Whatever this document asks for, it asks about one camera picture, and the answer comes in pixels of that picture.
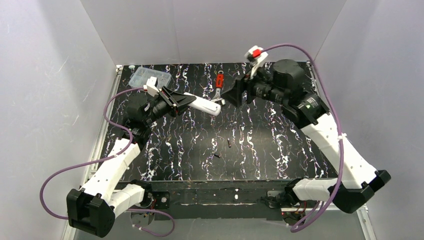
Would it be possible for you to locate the white air conditioner remote control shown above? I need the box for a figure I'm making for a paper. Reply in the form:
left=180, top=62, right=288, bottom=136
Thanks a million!
left=183, top=92, right=221, bottom=117

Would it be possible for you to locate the aluminium table frame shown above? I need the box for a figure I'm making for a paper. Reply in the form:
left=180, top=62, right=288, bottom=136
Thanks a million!
left=61, top=64, right=377, bottom=240

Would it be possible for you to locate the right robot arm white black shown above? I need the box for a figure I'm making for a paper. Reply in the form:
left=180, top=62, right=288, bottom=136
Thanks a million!
left=221, top=59, right=391, bottom=214

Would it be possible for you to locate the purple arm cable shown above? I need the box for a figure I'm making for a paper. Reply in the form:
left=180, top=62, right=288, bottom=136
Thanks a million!
left=39, top=86, right=176, bottom=238
left=259, top=43, right=346, bottom=233

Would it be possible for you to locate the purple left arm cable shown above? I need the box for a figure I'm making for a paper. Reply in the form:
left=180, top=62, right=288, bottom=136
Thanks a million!
left=39, top=86, right=176, bottom=238

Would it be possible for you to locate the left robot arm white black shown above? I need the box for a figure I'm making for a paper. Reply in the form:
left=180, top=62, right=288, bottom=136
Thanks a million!
left=66, top=87, right=197, bottom=238

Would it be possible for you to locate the clear plastic screw box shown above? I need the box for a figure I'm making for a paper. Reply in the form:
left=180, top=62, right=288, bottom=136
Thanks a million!
left=128, top=66, right=172, bottom=89

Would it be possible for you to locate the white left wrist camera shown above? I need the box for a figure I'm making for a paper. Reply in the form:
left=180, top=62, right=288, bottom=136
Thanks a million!
left=143, top=76, right=159, bottom=97

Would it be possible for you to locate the black front mounting rail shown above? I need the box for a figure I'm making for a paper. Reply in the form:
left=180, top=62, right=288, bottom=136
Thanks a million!
left=120, top=179, right=332, bottom=221

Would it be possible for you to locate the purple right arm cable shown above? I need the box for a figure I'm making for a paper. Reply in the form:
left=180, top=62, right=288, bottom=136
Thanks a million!
left=259, top=43, right=346, bottom=233

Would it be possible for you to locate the red handled adjustable wrench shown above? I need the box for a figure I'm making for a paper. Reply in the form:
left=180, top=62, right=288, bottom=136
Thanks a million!
left=211, top=70, right=226, bottom=106

